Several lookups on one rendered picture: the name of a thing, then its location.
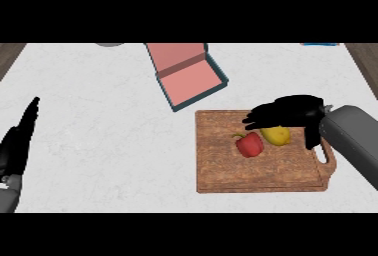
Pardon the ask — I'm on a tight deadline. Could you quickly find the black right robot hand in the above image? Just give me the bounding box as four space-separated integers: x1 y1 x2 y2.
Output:
240 94 327 151

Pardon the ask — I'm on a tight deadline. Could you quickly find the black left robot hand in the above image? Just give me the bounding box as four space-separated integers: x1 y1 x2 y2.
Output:
0 96 41 177

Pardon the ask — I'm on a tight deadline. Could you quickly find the yellow lemon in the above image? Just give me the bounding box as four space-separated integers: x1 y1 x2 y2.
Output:
260 125 292 147

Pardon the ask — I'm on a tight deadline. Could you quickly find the brown wooden cutting board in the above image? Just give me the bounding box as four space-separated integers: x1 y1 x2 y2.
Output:
193 109 338 194

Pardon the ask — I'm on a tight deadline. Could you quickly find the pink open box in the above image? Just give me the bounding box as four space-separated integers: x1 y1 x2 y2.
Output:
143 43 230 113

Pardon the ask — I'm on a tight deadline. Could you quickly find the red bell pepper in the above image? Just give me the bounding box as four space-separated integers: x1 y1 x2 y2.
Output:
231 131 265 159

